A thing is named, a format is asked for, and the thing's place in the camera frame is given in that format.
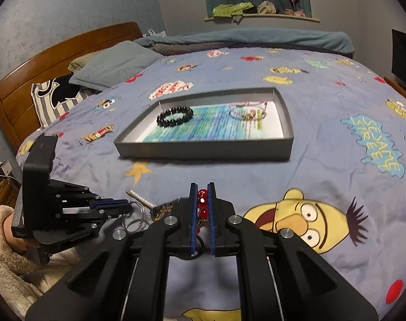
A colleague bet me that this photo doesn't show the white pearl bar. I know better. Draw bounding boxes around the white pearl bar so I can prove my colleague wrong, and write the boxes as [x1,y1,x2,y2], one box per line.
[126,190,155,208]

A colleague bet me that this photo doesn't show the green cloth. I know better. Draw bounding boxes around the green cloth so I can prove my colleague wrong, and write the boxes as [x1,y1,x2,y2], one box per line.
[212,3,253,17]

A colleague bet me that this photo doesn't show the wooden headboard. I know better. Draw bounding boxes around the wooden headboard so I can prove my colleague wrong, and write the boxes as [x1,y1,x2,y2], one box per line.
[0,22,144,156]

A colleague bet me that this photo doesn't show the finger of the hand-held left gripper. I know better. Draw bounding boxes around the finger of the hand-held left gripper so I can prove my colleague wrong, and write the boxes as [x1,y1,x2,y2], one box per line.
[91,198,130,207]
[89,205,134,220]

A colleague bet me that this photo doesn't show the pink string bracelet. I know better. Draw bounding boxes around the pink string bracelet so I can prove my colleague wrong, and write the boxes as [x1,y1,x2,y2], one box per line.
[228,98,268,121]

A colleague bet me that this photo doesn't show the grey blanket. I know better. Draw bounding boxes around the grey blanket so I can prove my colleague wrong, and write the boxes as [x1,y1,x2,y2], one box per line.
[153,42,223,55]

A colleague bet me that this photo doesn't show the wooden window sill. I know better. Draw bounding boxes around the wooden window sill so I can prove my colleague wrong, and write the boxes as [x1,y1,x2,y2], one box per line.
[204,12,320,23]

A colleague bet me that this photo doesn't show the silver bangle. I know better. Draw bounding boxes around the silver bangle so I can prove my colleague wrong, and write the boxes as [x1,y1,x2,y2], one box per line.
[131,201,145,223]
[122,219,146,235]

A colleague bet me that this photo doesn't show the black monitor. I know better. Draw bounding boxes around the black monitor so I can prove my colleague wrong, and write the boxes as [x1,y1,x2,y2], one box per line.
[391,29,406,97]

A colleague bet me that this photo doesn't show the blue-grey pillow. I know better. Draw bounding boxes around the blue-grey pillow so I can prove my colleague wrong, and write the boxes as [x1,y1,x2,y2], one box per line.
[69,40,163,91]

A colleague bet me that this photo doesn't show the red bead bracelet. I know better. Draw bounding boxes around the red bead bracelet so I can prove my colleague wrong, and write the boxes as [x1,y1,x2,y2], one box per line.
[197,189,210,233]

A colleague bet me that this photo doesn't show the wooden monitor stand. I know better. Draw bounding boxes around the wooden monitor stand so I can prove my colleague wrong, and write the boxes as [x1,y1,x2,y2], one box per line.
[384,76,406,108]

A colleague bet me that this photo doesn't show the beige pillow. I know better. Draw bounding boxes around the beige pillow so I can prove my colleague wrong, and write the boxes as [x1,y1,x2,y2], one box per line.
[67,55,90,74]

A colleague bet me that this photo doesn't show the wooden nightstand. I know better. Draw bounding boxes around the wooden nightstand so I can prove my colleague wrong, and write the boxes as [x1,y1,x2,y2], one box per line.
[0,162,23,209]

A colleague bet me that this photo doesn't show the dark purple beaded bracelet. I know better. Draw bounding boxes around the dark purple beaded bracelet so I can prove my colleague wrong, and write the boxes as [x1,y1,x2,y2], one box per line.
[149,198,187,222]

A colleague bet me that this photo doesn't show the grey cardboard tray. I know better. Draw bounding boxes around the grey cardboard tray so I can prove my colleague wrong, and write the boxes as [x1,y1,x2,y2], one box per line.
[113,87,294,161]

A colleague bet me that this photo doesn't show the folded blue duvet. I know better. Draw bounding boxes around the folded blue duvet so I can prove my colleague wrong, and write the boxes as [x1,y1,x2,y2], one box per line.
[134,28,354,57]

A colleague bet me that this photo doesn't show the printed paper sheet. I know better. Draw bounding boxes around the printed paper sheet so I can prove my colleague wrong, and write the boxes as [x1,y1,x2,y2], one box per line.
[141,102,285,144]

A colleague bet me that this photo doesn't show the black hair tie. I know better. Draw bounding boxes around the black hair tie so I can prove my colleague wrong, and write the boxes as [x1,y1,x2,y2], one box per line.
[181,234,205,261]

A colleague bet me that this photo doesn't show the person's left forearm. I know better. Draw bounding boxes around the person's left forearm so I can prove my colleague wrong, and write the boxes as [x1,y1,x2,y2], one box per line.
[0,204,76,311]

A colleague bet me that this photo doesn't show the printed cartoon blanket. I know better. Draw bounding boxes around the printed cartoon blanket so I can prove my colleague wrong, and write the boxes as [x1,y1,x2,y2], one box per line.
[16,45,406,321]

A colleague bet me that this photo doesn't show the black bead bracelet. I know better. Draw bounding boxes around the black bead bracelet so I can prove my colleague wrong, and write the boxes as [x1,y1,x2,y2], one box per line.
[156,106,194,128]

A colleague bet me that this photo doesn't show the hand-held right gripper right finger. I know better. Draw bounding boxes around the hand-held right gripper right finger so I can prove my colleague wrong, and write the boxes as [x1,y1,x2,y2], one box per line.
[207,182,379,321]

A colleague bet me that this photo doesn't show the striped cushion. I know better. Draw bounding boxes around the striped cushion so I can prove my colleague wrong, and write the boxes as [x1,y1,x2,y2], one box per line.
[31,77,90,128]

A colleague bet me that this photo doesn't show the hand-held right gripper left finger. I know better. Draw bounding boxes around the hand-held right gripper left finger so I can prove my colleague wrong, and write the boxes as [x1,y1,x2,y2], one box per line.
[25,182,198,321]

